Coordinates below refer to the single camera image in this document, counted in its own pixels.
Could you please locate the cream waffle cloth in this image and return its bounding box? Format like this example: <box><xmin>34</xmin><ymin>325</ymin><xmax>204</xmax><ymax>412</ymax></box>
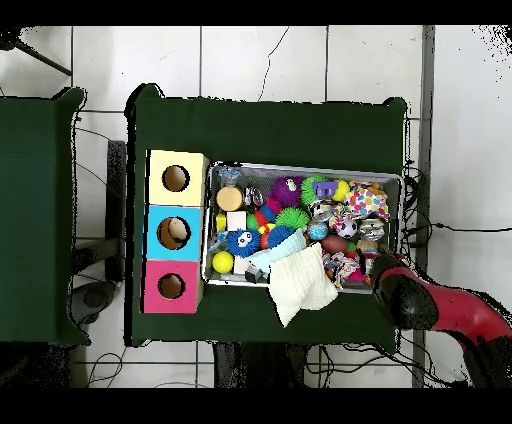
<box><xmin>267</xmin><ymin>242</ymin><xmax>340</xmax><ymax>328</ymax></box>

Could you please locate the clear mesh bin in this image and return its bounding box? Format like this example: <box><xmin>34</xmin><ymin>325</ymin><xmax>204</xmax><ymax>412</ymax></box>
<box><xmin>202</xmin><ymin>163</ymin><xmax>405</xmax><ymax>295</ymax></box>

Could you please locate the wooden box with three holes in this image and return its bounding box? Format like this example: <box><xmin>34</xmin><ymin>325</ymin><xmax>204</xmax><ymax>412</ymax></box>
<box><xmin>140</xmin><ymin>148</ymin><xmax>209</xmax><ymax>315</ymax></box>

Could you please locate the black silver round toy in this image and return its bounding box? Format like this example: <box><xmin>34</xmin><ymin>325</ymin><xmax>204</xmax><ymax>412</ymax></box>
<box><xmin>244</xmin><ymin>186</ymin><xmax>265</xmax><ymax>211</ymax></box>

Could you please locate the round wooden disc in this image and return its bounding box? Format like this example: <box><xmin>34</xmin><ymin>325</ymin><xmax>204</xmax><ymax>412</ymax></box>
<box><xmin>215</xmin><ymin>185</ymin><xmax>244</xmax><ymax>213</ymax></box>

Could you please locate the blue fuzzy ball with eyes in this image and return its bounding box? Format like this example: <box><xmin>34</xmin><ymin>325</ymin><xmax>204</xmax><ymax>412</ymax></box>
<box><xmin>226</xmin><ymin>227</ymin><xmax>262</xmax><ymax>258</ymax></box>

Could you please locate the purple spiky ball with eyes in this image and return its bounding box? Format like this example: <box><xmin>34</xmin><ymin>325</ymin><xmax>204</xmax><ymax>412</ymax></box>
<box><xmin>270</xmin><ymin>177</ymin><xmax>304</xmax><ymax>208</ymax></box>

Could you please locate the small green spiky ball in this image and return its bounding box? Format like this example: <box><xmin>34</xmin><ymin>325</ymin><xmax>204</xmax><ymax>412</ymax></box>
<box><xmin>275</xmin><ymin>207</ymin><xmax>311</xmax><ymax>231</ymax></box>

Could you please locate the mint green knit cloth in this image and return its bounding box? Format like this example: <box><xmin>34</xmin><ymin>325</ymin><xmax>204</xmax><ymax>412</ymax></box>
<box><xmin>247</xmin><ymin>227</ymin><xmax>308</xmax><ymax>273</ymax></box>

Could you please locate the clear crumpled plastic packet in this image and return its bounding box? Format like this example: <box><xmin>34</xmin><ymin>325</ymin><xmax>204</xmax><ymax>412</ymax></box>
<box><xmin>215</xmin><ymin>165</ymin><xmax>243</xmax><ymax>182</ymax></box>

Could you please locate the large green spiky ball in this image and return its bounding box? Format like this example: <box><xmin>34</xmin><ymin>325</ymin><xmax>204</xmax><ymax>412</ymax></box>
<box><xmin>299</xmin><ymin>174</ymin><xmax>331</xmax><ymax>206</ymax></box>

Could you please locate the blue globe ball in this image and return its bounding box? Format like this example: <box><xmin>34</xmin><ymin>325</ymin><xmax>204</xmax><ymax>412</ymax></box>
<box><xmin>307</xmin><ymin>220</ymin><xmax>330</xmax><ymax>242</ymax></box>

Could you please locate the purple plastic block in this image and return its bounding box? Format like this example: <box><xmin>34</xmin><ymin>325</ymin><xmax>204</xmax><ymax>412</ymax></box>
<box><xmin>311</xmin><ymin>180</ymin><xmax>340</xmax><ymax>201</ymax></box>

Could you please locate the brown toy football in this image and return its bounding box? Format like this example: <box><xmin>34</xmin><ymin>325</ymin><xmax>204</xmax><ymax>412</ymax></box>
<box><xmin>321</xmin><ymin>235</ymin><xmax>351</xmax><ymax>256</ymax></box>

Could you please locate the yellow smiley ball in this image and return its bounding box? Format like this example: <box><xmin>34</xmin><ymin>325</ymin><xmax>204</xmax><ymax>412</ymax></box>
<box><xmin>332</xmin><ymin>179</ymin><xmax>353</xmax><ymax>203</ymax></box>

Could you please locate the small black white soccer ball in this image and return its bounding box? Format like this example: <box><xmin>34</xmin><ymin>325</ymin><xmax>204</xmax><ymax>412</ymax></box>
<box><xmin>335</xmin><ymin>217</ymin><xmax>359</xmax><ymax>240</ymax></box>

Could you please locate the polka dot cloth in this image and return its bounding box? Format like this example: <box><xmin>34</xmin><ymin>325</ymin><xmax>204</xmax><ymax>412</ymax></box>
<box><xmin>347</xmin><ymin>183</ymin><xmax>392</xmax><ymax>222</ymax></box>

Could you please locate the green cloth side table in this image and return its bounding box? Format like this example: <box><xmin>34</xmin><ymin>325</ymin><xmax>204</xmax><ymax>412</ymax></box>
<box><xmin>0</xmin><ymin>86</ymin><xmax>89</xmax><ymax>347</ymax></box>

